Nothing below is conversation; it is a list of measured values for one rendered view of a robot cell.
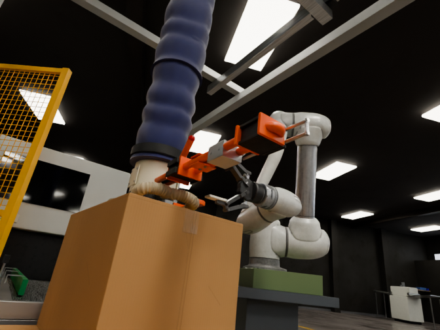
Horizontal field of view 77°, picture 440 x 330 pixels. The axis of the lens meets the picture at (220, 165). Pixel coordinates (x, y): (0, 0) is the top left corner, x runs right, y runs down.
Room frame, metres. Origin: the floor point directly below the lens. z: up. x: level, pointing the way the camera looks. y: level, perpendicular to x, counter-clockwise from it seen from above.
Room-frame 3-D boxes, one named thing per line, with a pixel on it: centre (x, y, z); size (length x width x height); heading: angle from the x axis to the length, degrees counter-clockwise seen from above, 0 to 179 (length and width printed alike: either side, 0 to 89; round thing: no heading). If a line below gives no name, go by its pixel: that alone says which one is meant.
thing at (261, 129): (0.54, -0.08, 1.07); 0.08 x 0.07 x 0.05; 33
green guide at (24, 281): (2.45, 1.53, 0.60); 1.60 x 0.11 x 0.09; 35
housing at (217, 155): (0.66, -0.01, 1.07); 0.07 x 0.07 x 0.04; 33
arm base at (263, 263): (1.52, -0.28, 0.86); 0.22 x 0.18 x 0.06; 7
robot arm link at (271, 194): (1.00, -0.18, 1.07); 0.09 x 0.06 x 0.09; 33
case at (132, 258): (1.04, 0.24, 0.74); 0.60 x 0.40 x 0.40; 37
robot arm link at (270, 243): (1.50, -0.29, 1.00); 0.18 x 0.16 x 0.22; 82
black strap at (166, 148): (1.05, 0.24, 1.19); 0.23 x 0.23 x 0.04
